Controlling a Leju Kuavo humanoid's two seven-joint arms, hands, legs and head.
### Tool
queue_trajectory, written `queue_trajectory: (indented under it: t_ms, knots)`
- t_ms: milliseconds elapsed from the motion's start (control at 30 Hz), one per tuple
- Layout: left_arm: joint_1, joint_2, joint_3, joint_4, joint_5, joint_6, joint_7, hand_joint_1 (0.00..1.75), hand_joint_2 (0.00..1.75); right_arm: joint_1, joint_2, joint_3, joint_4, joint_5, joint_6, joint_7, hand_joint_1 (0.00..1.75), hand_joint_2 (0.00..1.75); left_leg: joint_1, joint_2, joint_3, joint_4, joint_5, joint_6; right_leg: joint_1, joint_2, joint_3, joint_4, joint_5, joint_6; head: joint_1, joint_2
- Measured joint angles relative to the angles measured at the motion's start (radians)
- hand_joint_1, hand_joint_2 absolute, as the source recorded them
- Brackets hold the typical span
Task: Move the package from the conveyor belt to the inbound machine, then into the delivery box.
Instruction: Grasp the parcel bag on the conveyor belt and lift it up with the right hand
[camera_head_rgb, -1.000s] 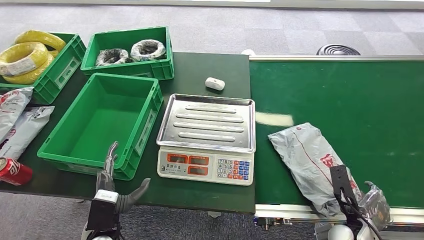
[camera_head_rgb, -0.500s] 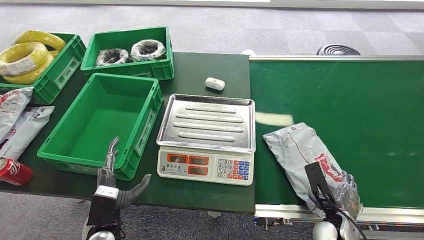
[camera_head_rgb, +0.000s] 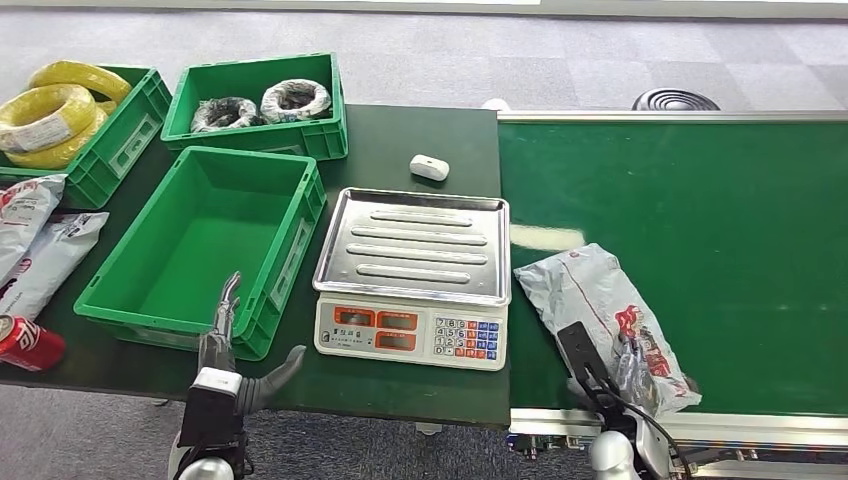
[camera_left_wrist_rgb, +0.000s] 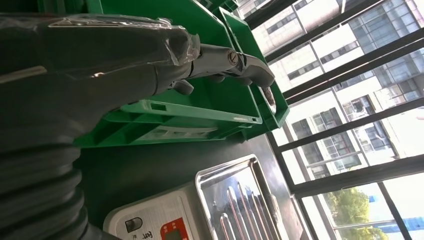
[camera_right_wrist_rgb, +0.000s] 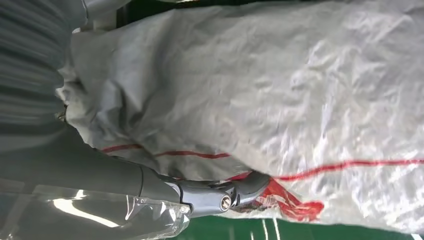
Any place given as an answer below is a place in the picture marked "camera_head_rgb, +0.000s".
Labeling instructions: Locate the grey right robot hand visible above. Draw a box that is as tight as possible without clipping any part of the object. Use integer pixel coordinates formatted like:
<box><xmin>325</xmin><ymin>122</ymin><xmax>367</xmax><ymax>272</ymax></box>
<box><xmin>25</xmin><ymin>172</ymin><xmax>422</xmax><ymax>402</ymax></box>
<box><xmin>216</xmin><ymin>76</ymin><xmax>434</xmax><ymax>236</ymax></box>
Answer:
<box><xmin>612</xmin><ymin>327</ymin><xmax>669</xmax><ymax>425</ymax></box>

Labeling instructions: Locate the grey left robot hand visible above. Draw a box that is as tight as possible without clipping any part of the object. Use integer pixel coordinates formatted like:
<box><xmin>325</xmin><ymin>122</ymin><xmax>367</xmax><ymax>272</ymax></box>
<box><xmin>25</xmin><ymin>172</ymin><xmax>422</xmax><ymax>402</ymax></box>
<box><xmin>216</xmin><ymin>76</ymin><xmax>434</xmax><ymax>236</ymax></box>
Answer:
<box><xmin>197</xmin><ymin>271</ymin><xmax>309</xmax><ymax>416</ymax></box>

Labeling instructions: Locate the grey mailer package red print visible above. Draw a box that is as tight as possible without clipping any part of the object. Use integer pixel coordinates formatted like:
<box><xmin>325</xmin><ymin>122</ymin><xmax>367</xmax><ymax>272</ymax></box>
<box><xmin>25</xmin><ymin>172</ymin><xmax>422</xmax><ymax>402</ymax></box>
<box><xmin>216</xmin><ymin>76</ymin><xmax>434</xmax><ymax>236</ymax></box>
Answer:
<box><xmin>513</xmin><ymin>243</ymin><xmax>703</xmax><ymax>419</ymax></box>

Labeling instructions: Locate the green conveyor belt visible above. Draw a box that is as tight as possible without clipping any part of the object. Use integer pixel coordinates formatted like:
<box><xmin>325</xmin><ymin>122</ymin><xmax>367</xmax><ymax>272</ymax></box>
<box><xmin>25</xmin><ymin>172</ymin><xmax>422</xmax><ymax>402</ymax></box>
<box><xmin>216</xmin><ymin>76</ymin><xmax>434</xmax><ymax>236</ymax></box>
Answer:
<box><xmin>498</xmin><ymin>119</ymin><xmax>848</xmax><ymax>417</ymax></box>

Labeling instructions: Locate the large empty green crate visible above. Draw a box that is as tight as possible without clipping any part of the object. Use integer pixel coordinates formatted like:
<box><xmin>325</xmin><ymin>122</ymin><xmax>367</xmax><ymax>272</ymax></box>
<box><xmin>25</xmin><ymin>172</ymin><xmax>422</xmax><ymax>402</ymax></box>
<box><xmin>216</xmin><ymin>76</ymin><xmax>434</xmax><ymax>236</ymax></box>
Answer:
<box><xmin>73</xmin><ymin>145</ymin><xmax>329</xmax><ymax>363</ymax></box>

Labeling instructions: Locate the red soda can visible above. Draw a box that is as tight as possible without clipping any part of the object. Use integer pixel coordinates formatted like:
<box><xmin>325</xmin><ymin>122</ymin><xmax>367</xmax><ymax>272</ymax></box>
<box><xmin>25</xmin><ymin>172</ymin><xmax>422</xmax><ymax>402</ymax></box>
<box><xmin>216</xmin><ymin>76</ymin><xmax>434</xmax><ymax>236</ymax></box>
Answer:
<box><xmin>0</xmin><ymin>315</ymin><xmax>68</xmax><ymax>374</ymax></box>

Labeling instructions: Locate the grey mailer bag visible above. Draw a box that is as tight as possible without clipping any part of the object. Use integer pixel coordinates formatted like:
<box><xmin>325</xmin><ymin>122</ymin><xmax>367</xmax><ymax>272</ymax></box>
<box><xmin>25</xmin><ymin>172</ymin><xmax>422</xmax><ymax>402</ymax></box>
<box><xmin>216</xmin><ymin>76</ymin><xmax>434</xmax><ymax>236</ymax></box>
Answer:
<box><xmin>0</xmin><ymin>173</ymin><xmax>69</xmax><ymax>284</ymax></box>
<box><xmin>0</xmin><ymin>211</ymin><xmax>111</xmax><ymax>323</ymax></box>

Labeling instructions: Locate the white electronic weighing scale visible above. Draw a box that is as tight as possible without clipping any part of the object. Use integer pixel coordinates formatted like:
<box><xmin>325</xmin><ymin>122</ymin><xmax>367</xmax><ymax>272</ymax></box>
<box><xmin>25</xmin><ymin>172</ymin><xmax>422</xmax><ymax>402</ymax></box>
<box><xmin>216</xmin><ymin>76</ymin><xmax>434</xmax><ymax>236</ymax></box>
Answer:
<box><xmin>311</xmin><ymin>187</ymin><xmax>513</xmax><ymax>373</ymax></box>

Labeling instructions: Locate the green crate with wrapped coils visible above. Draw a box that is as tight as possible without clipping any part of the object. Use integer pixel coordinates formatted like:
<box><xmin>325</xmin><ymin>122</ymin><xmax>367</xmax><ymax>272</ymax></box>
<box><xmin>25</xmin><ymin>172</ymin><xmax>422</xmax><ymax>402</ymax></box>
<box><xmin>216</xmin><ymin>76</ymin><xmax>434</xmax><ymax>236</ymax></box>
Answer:
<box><xmin>160</xmin><ymin>52</ymin><xmax>350</xmax><ymax>163</ymax></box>

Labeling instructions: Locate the green crate with yellow coils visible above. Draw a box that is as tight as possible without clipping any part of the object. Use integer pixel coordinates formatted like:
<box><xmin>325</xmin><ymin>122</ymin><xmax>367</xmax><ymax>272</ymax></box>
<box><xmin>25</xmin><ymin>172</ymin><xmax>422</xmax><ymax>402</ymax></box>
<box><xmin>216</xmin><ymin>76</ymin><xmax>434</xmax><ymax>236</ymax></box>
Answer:
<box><xmin>0</xmin><ymin>64</ymin><xmax>174</xmax><ymax>212</ymax></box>

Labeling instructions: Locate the black ribbed round object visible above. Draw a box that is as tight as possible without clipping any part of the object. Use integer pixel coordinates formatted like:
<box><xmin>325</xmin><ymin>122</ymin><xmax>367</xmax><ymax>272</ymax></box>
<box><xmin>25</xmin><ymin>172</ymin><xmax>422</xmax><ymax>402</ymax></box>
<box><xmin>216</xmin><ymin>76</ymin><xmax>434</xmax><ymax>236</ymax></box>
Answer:
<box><xmin>630</xmin><ymin>87</ymin><xmax>722</xmax><ymax>112</ymax></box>

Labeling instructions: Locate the small white plastic device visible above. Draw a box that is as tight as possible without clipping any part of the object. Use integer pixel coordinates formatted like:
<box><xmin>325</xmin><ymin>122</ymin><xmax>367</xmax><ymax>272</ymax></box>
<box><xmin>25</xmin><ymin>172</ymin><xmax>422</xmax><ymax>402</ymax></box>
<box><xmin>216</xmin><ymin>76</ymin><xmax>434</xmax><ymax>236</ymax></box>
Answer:
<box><xmin>408</xmin><ymin>153</ymin><xmax>452</xmax><ymax>183</ymax></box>

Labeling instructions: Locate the dark green table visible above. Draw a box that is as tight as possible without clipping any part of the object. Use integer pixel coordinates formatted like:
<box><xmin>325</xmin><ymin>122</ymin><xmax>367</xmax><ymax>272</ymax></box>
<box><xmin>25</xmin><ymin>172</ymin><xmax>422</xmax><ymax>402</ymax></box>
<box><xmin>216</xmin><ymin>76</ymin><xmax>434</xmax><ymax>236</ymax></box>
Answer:
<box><xmin>0</xmin><ymin>103</ymin><xmax>513</xmax><ymax>429</ymax></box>

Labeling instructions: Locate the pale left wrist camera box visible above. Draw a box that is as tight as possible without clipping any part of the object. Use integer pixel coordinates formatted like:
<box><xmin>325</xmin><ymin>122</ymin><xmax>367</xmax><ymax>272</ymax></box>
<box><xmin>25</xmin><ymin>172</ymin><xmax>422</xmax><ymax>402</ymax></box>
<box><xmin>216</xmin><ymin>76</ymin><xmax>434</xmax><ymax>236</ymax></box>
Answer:
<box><xmin>177</xmin><ymin>366</ymin><xmax>245</xmax><ymax>450</ymax></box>

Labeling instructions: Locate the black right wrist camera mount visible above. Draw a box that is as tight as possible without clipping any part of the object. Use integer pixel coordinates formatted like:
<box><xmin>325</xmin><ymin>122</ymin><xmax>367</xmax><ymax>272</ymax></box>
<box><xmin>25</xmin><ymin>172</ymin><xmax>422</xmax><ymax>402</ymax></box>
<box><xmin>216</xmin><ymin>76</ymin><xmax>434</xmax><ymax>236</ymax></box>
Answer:
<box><xmin>555</xmin><ymin>321</ymin><xmax>624</xmax><ymax>415</ymax></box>

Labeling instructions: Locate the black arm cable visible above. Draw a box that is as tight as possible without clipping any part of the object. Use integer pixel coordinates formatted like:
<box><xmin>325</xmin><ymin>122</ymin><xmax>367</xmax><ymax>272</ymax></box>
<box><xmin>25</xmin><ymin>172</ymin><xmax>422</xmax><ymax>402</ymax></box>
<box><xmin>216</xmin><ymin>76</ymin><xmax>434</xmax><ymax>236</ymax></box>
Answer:
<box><xmin>581</xmin><ymin>367</ymin><xmax>678</xmax><ymax>480</ymax></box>

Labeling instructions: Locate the black wrapped cable coil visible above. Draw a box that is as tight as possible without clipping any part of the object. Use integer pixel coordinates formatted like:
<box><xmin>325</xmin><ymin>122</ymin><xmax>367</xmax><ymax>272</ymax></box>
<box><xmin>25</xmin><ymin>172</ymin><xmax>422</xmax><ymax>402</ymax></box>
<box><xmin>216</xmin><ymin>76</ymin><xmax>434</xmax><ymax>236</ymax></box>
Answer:
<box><xmin>190</xmin><ymin>96</ymin><xmax>268</xmax><ymax>134</ymax></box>

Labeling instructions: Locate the white wrapped cable coil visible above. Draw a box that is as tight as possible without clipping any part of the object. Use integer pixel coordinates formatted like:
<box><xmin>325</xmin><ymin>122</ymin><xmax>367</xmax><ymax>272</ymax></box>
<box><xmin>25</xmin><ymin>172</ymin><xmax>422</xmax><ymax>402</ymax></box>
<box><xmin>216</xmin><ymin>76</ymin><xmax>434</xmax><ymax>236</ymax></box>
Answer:
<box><xmin>260</xmin><ymin>78</ymin><xmax>333</xmax><ymax>125</ymax></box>

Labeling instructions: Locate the yellow wire coil white label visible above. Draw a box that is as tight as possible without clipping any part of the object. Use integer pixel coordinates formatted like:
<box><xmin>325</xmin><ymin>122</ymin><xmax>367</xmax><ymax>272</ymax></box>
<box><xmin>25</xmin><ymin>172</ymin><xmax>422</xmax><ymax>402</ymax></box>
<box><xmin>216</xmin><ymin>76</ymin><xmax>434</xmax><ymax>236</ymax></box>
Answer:
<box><xmin>0</xmin><ymin>84</ymin><xmax>98</xmax><ymax>156</ymax></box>

